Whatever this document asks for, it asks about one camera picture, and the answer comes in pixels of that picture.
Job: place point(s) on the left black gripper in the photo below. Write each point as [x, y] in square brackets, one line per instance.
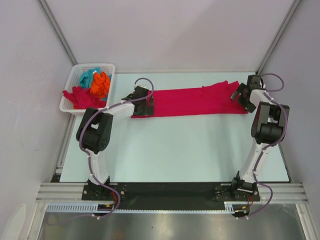
[148, 110]

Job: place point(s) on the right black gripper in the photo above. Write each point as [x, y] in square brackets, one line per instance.
[249, 106]

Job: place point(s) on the red t shirt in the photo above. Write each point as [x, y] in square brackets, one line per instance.
[205, 100]
[82, 98]

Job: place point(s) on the white plastic laundry basket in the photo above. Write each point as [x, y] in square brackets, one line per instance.
[73, 80]

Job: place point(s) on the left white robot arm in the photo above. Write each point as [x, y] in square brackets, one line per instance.
[94, 135]

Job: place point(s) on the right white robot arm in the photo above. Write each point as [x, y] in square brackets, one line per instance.
[268, 129]

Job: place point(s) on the orange t shirt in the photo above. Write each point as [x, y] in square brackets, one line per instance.
[100, 85]

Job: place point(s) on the teal t shirt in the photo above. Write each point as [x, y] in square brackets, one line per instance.
[86, 78]

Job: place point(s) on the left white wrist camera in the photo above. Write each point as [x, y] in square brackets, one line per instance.
[141, 86]

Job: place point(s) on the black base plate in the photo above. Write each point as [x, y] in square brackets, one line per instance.
[168, 196]

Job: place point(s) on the right aluminium frame post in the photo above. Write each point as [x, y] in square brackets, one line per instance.
[279, 34]

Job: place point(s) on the aluminium frame post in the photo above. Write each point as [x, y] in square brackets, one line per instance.
[53, 23]
[279, 34]

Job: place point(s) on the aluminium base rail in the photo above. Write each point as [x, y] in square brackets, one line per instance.
[49, 192]

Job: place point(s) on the slotted cable duct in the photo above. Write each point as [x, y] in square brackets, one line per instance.
[96, 208]

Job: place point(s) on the left aluminium frame post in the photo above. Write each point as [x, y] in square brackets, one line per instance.
[53, 23]

